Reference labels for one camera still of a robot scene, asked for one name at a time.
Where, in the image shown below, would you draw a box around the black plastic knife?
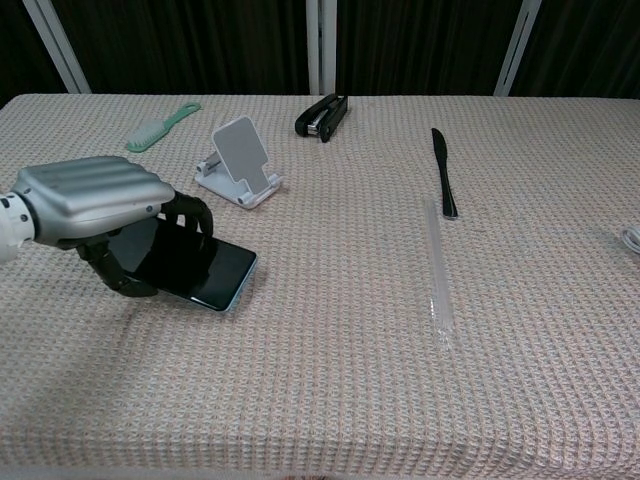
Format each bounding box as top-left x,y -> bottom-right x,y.
431,127 -> 459,220

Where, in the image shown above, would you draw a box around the white folding phone stand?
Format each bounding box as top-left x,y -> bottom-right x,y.
193,115 -> 284,211

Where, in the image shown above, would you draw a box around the clear plastic wrapped straw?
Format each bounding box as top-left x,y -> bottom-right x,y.
423,198 -> 456,353

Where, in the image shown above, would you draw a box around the white metal frame post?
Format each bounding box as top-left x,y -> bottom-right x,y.
305,0 -> 339,97
493,0 -> 543,97
21,0 -> 93,95

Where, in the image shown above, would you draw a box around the beige waffle-weave tablecloth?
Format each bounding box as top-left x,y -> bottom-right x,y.
0,93 -> 640,480

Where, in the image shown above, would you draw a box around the green brush with white bristles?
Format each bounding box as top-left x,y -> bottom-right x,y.
125,101 -> 203,154

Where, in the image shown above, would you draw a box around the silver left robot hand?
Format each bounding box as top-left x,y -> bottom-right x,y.
9,155 -> 215,298

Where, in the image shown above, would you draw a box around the dark curtain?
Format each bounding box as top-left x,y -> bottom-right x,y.
0,0 -> 640,110

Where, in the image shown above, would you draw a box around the black stapler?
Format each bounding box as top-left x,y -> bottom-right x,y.
293,92 -> 350,144

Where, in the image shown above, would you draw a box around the white cable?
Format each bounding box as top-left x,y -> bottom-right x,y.
620,223 -> 640,258

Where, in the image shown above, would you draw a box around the black smartphone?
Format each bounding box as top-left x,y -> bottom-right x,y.
109,211 -> 259,315

